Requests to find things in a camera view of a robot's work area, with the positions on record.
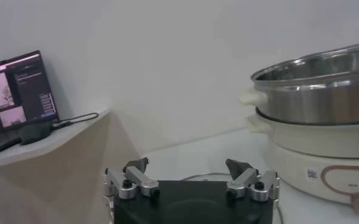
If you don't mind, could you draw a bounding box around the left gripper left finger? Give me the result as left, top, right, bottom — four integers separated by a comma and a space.
103, 156, 162, 201

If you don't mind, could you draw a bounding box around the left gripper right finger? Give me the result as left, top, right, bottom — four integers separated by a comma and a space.
224, 158, 281, 203

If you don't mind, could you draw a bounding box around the glass lid with cream handle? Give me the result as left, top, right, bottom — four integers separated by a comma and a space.
179, 172, 286, 224

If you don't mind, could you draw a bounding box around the stainless steel steamer basket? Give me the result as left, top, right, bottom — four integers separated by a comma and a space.
238, 41, 359, 126

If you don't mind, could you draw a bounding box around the white main table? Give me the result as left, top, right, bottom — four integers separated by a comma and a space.
142, 127, 359, 224

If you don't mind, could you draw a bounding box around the cream electric pot base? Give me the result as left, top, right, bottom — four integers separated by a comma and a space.
246, 114, 359, 214

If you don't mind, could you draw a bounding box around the white side table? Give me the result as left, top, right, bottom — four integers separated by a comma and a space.
0, 108, 144, 224

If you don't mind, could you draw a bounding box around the black computer mouse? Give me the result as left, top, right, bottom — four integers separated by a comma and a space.
18, 121, 54, 146

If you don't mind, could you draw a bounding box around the black laptop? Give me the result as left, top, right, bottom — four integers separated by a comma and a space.
0, 50, 60, 158

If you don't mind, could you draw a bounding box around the black cable with dongle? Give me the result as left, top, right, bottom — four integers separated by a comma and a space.
51, 112, 100, 131

